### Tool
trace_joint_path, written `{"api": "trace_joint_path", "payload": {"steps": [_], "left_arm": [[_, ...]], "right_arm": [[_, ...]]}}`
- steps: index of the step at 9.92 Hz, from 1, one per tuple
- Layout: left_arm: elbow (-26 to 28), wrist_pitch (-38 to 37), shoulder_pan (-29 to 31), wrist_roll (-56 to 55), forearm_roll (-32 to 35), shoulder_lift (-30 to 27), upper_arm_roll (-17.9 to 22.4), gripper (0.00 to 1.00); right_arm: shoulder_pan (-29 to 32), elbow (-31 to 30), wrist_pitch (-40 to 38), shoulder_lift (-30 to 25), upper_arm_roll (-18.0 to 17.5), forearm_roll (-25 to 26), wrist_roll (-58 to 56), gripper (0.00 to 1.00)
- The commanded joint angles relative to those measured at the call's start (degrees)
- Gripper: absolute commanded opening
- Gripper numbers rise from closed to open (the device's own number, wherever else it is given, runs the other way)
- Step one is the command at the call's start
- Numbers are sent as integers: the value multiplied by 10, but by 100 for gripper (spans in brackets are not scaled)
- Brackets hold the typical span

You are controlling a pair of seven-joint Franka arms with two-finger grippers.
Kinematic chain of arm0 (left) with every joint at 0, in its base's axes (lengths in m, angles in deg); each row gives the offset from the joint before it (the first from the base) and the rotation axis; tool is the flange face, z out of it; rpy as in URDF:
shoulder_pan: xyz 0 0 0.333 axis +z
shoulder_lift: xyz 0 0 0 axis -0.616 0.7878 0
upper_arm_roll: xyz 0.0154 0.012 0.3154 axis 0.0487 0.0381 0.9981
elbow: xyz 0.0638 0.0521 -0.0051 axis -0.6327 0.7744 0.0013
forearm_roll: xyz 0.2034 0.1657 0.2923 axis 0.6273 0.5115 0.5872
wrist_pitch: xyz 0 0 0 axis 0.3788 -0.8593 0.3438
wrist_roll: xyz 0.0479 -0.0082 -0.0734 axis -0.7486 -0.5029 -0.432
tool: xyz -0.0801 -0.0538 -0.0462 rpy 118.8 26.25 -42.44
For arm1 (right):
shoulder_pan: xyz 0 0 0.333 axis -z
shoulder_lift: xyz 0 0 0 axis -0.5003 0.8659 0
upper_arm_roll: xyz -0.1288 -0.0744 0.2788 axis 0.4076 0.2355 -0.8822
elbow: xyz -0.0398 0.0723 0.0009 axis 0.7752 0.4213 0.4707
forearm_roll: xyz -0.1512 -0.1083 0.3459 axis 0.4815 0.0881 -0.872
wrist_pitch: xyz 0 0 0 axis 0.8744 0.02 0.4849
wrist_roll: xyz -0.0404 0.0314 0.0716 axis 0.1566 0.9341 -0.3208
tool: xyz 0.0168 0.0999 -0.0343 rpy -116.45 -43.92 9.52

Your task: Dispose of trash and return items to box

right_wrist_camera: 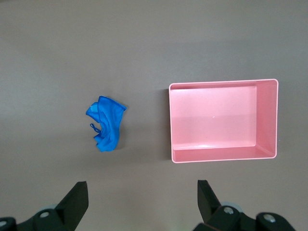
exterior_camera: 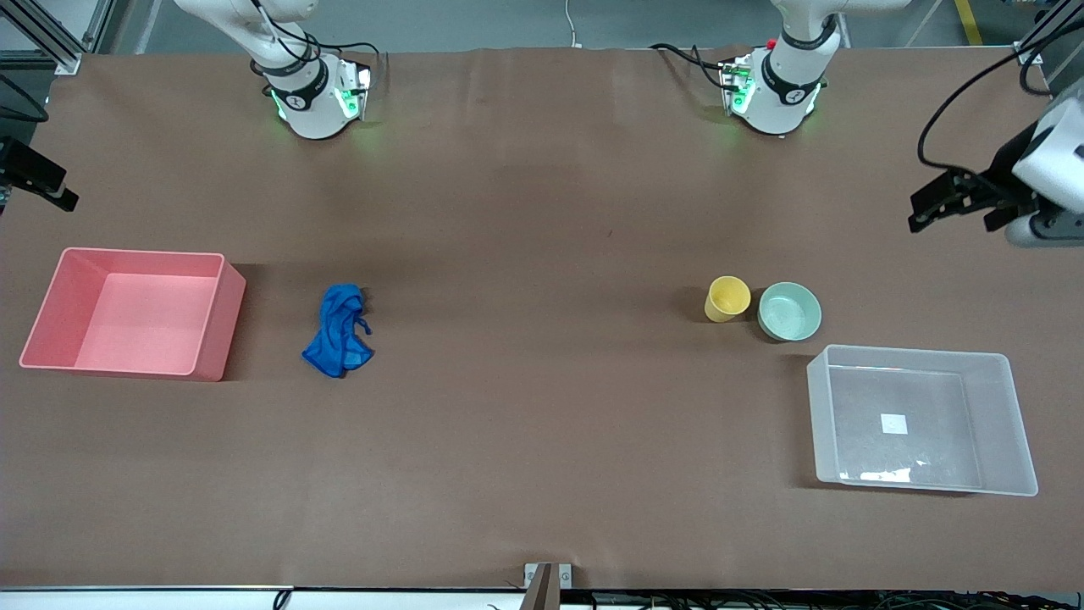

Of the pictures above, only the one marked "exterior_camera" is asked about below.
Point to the mint green bowl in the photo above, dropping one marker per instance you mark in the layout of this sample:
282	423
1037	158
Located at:
789	313

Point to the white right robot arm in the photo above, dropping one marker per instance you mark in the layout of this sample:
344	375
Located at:
313	119

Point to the pink plastic bin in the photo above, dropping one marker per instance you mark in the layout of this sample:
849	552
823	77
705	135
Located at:
135	330

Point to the brown table cover sheet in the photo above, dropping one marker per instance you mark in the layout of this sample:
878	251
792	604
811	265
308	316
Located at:
542	381

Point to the clear plastic storage box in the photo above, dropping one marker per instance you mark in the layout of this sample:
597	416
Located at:
999	424

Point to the base connector box green light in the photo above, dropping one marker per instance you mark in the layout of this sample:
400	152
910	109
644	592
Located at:
737	85
351	89

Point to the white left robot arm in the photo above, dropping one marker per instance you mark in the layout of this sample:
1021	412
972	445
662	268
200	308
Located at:
779	110

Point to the metal table bracket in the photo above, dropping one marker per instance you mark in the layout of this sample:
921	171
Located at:
548	585

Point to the white label sticker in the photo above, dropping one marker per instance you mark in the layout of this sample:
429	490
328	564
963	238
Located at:
894	424

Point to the aluminium frame post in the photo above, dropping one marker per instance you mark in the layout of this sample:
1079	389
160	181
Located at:
1054	34
51	38

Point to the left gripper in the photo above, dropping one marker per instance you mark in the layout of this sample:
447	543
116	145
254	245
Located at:
1005	172

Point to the yellow plastic cup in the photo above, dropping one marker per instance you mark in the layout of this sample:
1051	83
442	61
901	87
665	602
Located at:
727	301

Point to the blue cloth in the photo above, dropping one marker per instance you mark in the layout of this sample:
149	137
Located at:
339	335

